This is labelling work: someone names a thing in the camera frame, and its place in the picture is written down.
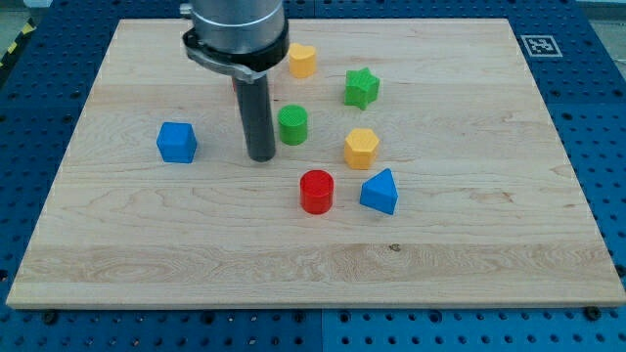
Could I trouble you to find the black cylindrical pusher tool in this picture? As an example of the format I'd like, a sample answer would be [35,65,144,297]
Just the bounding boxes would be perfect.
[235,74,276,162]

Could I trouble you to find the red cylinder block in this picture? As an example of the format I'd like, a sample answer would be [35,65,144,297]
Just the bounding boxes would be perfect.
[299,169,335,214]

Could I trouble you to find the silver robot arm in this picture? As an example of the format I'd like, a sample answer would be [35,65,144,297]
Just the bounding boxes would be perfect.
[180,0,290,162]

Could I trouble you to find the yellow hexagon block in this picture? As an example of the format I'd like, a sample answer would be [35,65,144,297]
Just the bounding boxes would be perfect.
[343,128,380,170]

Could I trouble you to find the green cylinder block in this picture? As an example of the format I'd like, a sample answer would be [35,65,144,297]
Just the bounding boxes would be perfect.
[278,105,308,146]

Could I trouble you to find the yellow heart block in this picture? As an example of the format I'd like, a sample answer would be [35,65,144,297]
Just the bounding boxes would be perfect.
[289,43,317,78]

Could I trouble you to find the blue cube block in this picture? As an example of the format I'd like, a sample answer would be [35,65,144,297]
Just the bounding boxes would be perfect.
[156,121,197,163]

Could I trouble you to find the green star block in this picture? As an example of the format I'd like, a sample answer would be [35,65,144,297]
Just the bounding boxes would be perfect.
[344,67,380,110]

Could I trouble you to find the blue triangle block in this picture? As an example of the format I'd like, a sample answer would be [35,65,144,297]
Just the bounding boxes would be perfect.
[359,168,398,215]

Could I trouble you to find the wooden board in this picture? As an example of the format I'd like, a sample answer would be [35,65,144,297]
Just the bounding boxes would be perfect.
[7,19,625,310]

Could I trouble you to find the white fiducial marker tag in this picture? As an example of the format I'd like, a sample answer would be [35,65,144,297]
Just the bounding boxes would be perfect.
[520,34,562,58]

